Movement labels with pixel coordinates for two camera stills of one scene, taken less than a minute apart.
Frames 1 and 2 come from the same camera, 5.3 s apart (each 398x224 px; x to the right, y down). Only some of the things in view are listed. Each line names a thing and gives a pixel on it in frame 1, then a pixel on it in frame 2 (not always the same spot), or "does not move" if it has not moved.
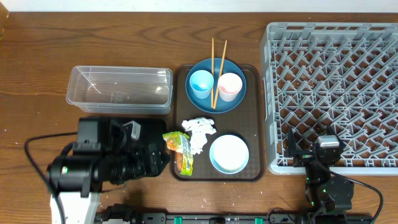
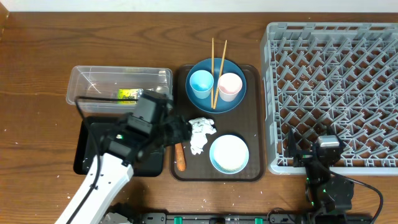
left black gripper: [142, 170] -> [183, 129]
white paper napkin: [200, 127] does not move
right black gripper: [304, 157] does not move
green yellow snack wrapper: [180, 142] -> [128, 93]
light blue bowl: [229, 154] does not move
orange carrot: [180, 160] does not move
